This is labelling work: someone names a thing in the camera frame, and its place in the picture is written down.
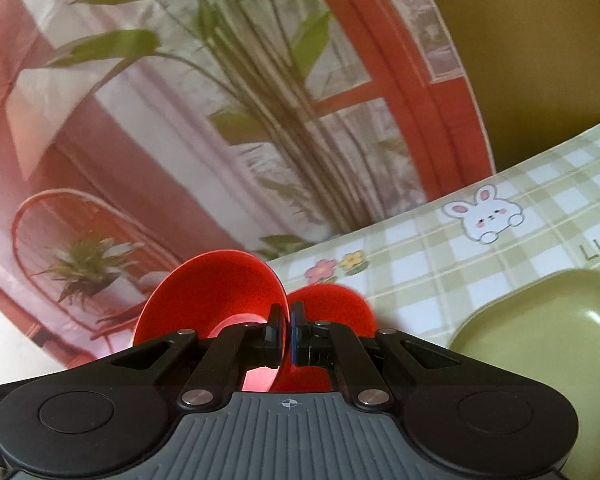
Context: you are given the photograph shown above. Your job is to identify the red plastic bowl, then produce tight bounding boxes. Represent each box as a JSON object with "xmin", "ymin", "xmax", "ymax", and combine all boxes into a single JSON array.
[
  {"xmin": 270, "ymin": 283, "xmax": 377, "ymax": 393},
  {"xmin": 133, "ymin": 250, "xmax": 289, "ymax": 392}
]

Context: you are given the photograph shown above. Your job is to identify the green square plate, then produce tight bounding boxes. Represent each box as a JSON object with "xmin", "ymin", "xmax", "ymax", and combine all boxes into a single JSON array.
[{"xmin": 449, "ymin": 270, "xmax": 600, "ymax": 479}]

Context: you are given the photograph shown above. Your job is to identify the green plaid bunny tablecloth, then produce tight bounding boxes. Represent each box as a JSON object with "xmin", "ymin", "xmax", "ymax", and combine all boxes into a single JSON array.
[{"xmin": 271, "ymin": 124, "xmax": 600, "ymax": 344}]

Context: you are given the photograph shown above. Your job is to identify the printed room scene backdrop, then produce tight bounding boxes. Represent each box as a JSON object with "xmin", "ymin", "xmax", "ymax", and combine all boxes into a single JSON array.
[{"xmin": 0, "ymin": 0, "xmax": 494, "ymax": 365}]

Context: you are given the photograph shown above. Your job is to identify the wooden headboard panel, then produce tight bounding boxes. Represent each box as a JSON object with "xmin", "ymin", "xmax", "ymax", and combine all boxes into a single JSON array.
[{"xmin": 434, "ymin": 0, "xmax": 600, "ymax": 170}]

